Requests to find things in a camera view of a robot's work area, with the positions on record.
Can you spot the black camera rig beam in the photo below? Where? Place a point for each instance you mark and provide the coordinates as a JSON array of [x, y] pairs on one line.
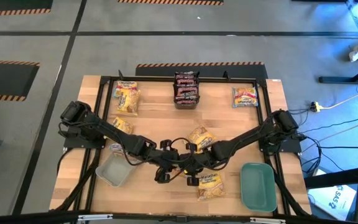
[[26, 217]]

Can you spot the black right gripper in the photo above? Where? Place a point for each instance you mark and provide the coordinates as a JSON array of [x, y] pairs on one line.
[[197, 161]]

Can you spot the green plastic bin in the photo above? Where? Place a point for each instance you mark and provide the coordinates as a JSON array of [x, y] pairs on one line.
[[258, 186]]

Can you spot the black aluminium table frame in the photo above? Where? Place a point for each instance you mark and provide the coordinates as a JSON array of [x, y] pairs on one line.
[[154, 79]]

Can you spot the grey plastic bin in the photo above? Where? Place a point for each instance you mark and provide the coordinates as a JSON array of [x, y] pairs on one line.
[[115, 171]]

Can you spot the black hazard-striped floor mat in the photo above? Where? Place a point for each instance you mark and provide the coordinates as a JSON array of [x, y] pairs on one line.
[[11, 4], [166, 2], [5, 77], [197, 71]]

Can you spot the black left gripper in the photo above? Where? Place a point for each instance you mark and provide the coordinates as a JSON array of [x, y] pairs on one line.
[[163, 158]]

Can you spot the yellow power plug block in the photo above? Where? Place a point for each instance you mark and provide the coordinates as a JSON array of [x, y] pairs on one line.
[[315, 106]]

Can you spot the person's shoe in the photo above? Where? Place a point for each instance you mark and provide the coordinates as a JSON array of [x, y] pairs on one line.
[[356, 52]]

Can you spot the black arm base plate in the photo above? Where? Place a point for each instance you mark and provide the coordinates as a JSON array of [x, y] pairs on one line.
[[73, 144], [291, 147]]

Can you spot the black desk leg frame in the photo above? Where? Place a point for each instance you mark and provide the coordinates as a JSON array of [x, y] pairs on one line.
[[337, 79]]

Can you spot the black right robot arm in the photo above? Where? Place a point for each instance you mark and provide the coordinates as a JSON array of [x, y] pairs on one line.
[[250, 135]]

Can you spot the yellow Maruchan ramen pack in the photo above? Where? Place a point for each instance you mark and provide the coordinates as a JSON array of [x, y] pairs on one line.
[[211, 188], [201, 135], [128, 102], [123, 125]]

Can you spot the white printed cardboard box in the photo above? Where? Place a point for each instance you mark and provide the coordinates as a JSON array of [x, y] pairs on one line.
[[331, 199]]

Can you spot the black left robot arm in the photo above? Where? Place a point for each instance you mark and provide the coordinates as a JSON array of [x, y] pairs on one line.
[[104, 129]]

